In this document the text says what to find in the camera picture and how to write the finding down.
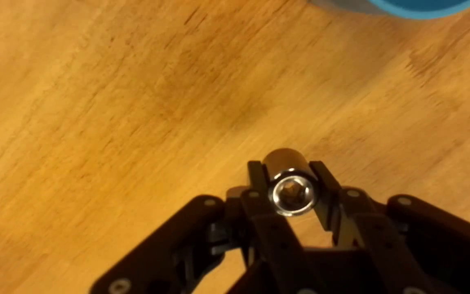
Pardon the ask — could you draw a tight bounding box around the silver metal socket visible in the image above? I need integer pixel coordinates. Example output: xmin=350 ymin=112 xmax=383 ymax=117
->
xmin=262 ymin=148 xmax=316 ymax=217

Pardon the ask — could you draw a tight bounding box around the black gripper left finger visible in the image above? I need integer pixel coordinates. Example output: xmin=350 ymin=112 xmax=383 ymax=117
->
xmin=89 ymin=161 xmax=306 ymax=294

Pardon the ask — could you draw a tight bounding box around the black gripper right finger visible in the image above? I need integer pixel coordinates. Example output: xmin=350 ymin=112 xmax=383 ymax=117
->
xmin=308 ymin=161 xmax=470 ymax=294

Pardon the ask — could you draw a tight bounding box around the light blue cup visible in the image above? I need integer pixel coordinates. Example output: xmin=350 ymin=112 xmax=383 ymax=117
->
xmin=306 ymin=0 xmax=470 ymax=22

